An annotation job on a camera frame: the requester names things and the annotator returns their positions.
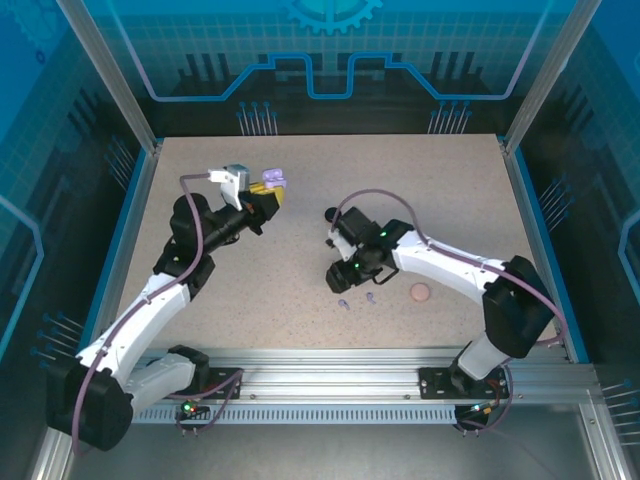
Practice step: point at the black earbud charging case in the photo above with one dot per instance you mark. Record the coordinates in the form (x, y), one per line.
(330, 215)

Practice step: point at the pink earbud charging case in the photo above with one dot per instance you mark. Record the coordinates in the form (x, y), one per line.
(419, 292)

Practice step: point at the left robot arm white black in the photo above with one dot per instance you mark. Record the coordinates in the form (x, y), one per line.
(150, 325)

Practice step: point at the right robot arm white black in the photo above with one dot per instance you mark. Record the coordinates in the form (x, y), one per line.
(520, 310)

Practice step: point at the wide aluminium base beam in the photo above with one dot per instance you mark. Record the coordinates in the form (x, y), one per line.
(325, 370)

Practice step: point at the grey metal lower tray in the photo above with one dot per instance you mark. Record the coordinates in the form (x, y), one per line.
(325, 450)

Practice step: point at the small connector with LEDs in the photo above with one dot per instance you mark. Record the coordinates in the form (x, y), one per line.
(189, 409)
(482, 409)

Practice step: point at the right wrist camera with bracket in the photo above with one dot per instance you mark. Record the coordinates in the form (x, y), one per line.
(340, 242)

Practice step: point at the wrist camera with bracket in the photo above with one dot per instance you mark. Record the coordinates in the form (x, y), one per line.
(237, 177)
(340, 242)

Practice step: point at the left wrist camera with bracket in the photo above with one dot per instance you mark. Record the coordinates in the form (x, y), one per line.
(237, 177)

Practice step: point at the aluminium and blue side rail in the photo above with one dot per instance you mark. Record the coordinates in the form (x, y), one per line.
(524, 200)
(148, 170)

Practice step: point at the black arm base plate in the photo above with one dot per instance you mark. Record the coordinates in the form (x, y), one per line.
(235, 392)
(432, 385)

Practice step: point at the aluminium frame post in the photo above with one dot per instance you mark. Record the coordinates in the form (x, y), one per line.
(548, 75)
(119, 85)

